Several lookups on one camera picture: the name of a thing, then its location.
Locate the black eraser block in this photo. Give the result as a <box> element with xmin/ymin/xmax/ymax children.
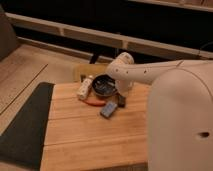
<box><xmin>117</xmin><ymin>96</ymin><xmax>126</xmax><ymax>108</ymax></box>

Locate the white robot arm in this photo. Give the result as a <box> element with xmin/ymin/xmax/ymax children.
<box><xmin>106</xmin><ymin>52</ymin><xmax>213</xmax><ymax>171</ymax></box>

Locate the dark round bowl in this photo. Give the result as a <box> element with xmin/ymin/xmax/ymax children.
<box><xmin>92</xmin><ymin>74</ymin><xmax>117</xmax><ymax>97</ymax></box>

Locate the blue sponge block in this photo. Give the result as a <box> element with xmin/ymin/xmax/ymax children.
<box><xmin>100</xmin><ymin>101</ymin><xmax>118</xmax><ymax>118</ymax></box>

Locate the red chili pepper toy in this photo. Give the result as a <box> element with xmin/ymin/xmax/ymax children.
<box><xmin>83</xmin><ymin>99</ymin><xmax>106</xmax><ymax>107</ymax></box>

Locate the white bottle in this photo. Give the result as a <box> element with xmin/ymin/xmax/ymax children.
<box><xmin>77</xmin><ymin>75</ymin><xmax>93</xmax><ymax>100</ymax></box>

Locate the dark floor mat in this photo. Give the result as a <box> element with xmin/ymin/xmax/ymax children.
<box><xmin>0</xmin><ymin>82</ymin><xmax>54</xmax><ymax>169</ymax></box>

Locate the white shelf rail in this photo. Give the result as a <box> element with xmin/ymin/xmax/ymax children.
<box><xmin>6</xmin><ymin>13</ymin><xmax>213</xmax><ymax>59</ymax></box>

